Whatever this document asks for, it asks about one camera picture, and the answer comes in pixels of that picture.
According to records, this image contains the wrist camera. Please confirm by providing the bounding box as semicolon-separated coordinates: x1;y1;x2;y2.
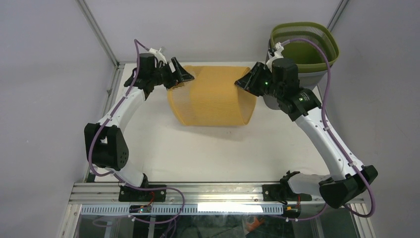
265;43;284;71
148;47;167;64

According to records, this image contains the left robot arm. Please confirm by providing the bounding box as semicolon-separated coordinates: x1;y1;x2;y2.
84;53;195;201

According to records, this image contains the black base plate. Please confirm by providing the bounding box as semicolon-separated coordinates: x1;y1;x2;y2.
118;176;167;202
262;171;312;205

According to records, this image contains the grey plastic basket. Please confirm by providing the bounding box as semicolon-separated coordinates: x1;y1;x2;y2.
282;38;338;91

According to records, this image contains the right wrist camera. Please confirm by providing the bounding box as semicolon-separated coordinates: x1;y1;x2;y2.
265;43;284;71

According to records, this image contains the aluminium front rail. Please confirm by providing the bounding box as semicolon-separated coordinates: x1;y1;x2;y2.
67;181;365;206

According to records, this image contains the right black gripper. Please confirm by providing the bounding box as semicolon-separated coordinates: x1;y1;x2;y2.
232;62;282;100

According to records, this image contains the yellow plastic basket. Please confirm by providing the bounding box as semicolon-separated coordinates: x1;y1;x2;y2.
167;65;257;126

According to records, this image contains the green plastic basket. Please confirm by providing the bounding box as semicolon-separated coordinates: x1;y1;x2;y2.
269;22;340;73

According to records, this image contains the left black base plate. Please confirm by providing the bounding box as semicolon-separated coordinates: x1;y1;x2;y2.
118;176;167;202

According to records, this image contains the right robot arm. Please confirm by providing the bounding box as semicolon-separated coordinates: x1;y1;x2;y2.
235;58;378;209

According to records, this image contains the left aluminium corner post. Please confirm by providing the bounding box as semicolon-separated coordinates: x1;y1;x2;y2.
76;0;119;67

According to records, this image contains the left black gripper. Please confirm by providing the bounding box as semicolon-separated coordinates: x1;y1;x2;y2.
151;59;195;92

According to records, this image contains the right aluminium corner post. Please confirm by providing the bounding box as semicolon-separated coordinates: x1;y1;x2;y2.
327;0;350;32

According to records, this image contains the white slotted cable duct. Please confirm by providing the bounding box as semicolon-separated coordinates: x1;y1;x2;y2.
80;202;283;216

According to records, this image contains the aluminium corner post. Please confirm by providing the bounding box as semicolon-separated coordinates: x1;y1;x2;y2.
76;0;119;67
327;0;350;32

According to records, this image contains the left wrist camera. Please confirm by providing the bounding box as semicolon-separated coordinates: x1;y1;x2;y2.
148;47;167;64

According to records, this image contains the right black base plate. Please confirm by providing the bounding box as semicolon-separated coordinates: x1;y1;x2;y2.
262;171;312;205

